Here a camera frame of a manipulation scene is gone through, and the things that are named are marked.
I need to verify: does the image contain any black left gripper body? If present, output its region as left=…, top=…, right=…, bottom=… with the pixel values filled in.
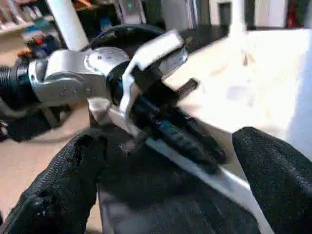
left=133, top=64, right=200, bottom=130

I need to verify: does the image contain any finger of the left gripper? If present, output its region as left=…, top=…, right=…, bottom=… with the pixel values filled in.
left=151, top=119, right=217, bottom=174
left=185, top=117, right=226, bottom=163

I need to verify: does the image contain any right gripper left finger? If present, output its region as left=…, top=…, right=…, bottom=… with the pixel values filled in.
left=0, top=130, right=108, bottom=234

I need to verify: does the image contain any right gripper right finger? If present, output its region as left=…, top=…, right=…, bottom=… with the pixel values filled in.
left=232, top=127, right=312, bottom=234

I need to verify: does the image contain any white plastic table top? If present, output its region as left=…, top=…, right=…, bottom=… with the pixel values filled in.
left=87, top=29, right=312, bottom=234

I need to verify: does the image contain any black bag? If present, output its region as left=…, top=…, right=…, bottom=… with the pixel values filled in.
left=7, top=107, right=52, bottom=142

